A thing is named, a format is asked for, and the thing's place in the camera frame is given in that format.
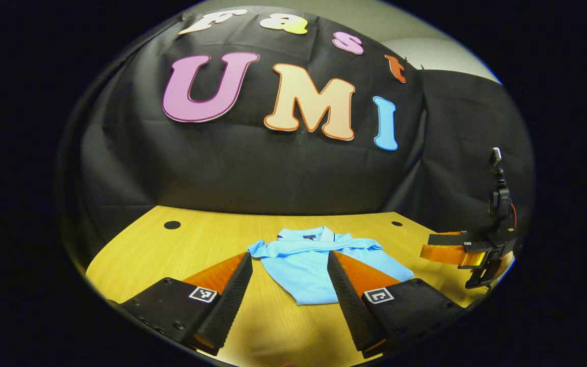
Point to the black backdrop cloth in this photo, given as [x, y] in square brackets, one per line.
[273, 173]

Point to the light blue T-shirt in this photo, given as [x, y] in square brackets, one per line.
[303, 270]

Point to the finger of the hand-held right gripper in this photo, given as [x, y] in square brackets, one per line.
[451, 255]

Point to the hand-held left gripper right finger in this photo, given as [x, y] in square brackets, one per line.
[352, 300]

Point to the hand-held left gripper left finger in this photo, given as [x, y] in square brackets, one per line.
[227, 300]

